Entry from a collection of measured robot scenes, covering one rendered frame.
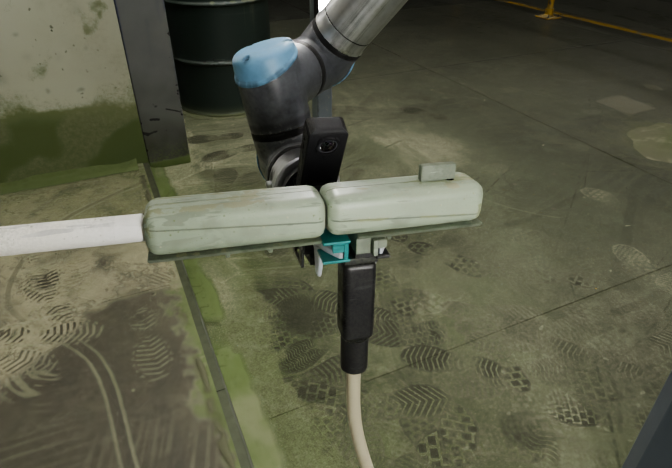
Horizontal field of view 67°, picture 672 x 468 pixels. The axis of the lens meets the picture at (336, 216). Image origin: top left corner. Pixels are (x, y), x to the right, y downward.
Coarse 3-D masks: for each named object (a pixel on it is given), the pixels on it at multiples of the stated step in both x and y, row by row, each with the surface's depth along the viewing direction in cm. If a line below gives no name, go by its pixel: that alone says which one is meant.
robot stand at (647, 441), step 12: (660, 396) 87; (660, 408) 86; (648, 420) 90; (660, 420) 85; (648, 432) 89; (660, 432) 86; (636, 444) 94; (648, 444) 88; (660, 444) 86; (636, 456) 93; (648, 456) 89; (660, 456) 87
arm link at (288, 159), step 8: (288, 152) 68; (296, 152) 67; (280, 160) 68; (288, 160) 66; (296, 160) 65; (272, 168) 69; (280, 168) 66; (288, 168) 65; (272, 176) 69; (280, 176) 65; (272, 184) 67; (280, 184) 66
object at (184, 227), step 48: (240, 192) 46; (288, 192) 46; (336, 192) 46; (384, 192) 46; (432, 192) 47; (480, 192) 48; (0, 240) 40; (48, 240) 41; (96, 240) 42; (144, 240) 43; (192, 240) 43; (240, 240) 44; (288, 240) 45; (384, 240) 47
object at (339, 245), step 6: (324, 234) 48; (330, 234) 48; (324, 240) 47; (330, 240) 47; (336, 240) 47; (342, 240) 47; (348, 240) 47; (336, 246) 46; (342, 246) 47; (348, 246) 48; (318, 252) 49; (324, 252) 48; (336, 252) 47; (342, 252) 47; (348, 252) 48; (324, 258) 47; (330, 258) 47; (336, 258) 47; (348, 258) 47; (324, 264) 47
